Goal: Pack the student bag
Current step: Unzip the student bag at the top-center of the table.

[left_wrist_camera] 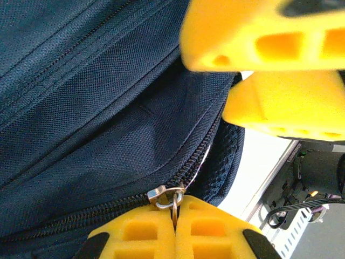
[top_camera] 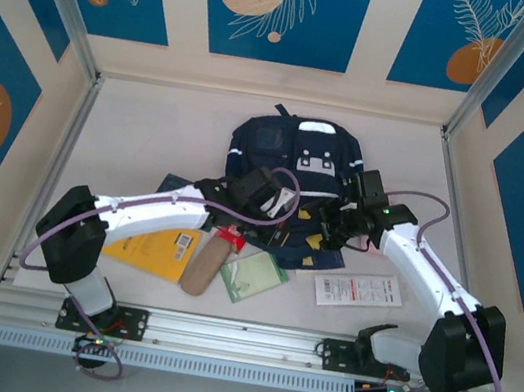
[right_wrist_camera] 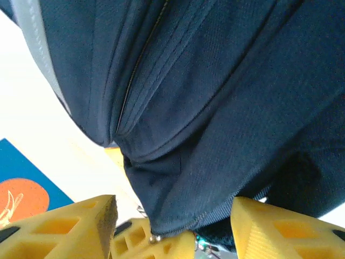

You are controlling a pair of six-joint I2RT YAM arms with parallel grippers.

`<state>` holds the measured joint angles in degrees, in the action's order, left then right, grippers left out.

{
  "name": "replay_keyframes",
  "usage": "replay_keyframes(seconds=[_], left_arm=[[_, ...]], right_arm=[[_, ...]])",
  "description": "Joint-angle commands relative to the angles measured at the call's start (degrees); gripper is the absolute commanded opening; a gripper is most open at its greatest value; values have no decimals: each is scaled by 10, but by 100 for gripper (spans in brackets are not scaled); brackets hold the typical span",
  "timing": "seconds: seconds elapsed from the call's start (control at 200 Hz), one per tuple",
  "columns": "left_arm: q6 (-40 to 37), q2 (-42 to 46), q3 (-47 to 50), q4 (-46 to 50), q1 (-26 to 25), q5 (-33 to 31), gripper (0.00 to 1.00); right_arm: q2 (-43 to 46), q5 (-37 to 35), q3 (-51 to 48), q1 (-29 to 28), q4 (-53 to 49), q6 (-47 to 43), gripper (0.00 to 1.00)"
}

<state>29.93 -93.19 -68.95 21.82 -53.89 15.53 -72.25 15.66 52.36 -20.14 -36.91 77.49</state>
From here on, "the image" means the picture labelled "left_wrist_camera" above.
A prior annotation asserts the purple cable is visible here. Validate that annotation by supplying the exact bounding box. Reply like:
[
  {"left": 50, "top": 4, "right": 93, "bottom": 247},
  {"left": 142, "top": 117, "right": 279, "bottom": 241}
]
[{"left": 309, "top": 193, "right": 345, "bottom": 216}]

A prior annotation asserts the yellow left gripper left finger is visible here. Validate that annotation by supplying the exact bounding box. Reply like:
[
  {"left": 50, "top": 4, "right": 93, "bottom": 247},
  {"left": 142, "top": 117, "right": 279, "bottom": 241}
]
[{"left": 72, "top": 204, "right": 176, "bottom": 259}]

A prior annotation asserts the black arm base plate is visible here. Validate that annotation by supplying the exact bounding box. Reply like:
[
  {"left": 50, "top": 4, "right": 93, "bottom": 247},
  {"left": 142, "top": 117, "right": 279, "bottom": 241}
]
[{"left": 265, "top": 175, "right": 311, "bottom": 230}]

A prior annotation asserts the white slotted cable duct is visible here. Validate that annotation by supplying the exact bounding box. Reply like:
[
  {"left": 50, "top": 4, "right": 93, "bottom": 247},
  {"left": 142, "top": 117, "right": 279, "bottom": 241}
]
[{"left": 258, "top": 206, "right": 322, "bottom": 259}]

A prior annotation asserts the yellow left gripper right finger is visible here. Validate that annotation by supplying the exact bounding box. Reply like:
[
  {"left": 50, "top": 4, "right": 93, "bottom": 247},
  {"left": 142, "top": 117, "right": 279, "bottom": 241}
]
[{"left": 175, "top": 194, "right": 282, "bottom": 259}]

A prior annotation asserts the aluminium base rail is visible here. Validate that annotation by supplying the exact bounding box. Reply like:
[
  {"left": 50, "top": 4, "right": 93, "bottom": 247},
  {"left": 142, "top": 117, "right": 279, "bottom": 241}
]
[{"left": 242, "top": 140, "right": 302, "bottom": 230}]

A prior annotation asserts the navy blue backpack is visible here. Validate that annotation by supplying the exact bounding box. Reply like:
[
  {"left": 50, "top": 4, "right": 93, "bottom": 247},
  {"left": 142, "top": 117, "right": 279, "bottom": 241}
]
[{"left": 0, "top": 0, "right": 246, "bottom": 259}]

